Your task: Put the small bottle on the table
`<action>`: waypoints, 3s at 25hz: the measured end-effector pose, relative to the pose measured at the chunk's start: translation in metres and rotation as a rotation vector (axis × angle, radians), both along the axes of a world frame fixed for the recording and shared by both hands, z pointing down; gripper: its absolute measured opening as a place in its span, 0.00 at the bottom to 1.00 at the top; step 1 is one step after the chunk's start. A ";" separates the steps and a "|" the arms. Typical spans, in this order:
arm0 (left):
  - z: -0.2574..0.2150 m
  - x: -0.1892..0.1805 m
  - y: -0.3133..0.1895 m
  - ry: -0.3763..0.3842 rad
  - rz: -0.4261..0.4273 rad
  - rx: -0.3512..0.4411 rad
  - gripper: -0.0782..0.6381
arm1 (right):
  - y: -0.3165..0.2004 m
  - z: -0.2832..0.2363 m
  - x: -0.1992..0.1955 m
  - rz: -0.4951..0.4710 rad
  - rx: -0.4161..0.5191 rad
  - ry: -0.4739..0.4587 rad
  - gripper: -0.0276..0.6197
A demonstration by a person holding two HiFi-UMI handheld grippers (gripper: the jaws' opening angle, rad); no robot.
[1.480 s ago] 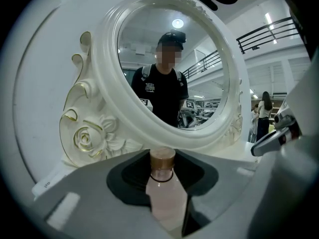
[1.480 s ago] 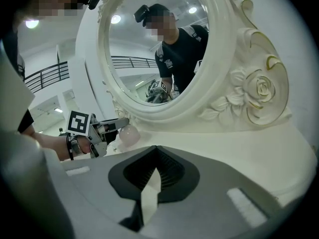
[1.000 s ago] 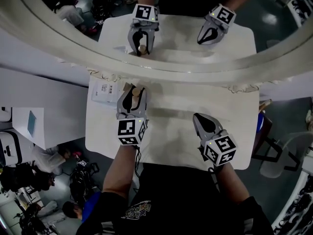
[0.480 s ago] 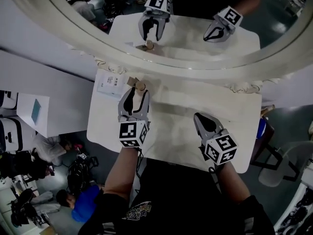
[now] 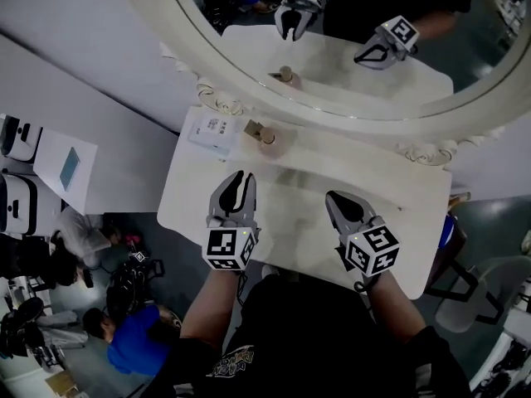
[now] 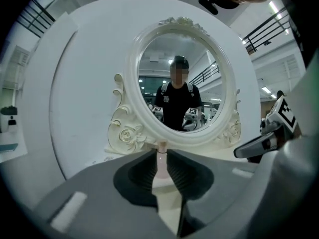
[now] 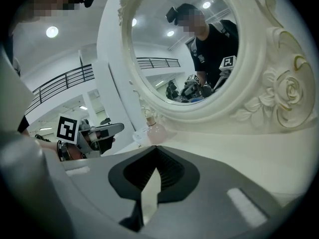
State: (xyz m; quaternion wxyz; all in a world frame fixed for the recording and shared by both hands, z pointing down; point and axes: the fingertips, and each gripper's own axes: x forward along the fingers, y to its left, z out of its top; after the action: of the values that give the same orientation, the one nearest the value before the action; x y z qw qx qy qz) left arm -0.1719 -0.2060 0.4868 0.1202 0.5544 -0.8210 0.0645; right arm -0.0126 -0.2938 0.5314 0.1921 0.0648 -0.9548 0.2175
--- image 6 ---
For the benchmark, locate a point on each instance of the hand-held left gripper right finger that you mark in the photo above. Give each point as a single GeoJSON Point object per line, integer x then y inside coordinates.
{"type": "Point", "coordinates": [236, 195]}

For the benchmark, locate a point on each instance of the black metal railing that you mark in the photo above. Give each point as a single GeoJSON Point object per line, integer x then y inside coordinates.
{"type": "Point", "coordinates": [37, 16]}
{"type": "Point", "coordinates": [266, 29]}

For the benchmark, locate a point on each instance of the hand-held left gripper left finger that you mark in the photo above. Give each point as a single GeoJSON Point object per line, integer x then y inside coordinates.
{"type": "Point", "coordinates": [87, 183]}

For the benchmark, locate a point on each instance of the oval cream-framed mirror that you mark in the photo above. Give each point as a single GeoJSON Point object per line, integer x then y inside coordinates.
{"type": "Point", "coordinates": [182, 83]}

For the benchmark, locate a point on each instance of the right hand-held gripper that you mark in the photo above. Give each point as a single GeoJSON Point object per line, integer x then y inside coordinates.
{"type": "Point", "coordinates": [279, 116]}

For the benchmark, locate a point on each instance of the white vanity table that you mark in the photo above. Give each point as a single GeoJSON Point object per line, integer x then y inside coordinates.
{"type": "Point", "coordinates": [219, 155]}

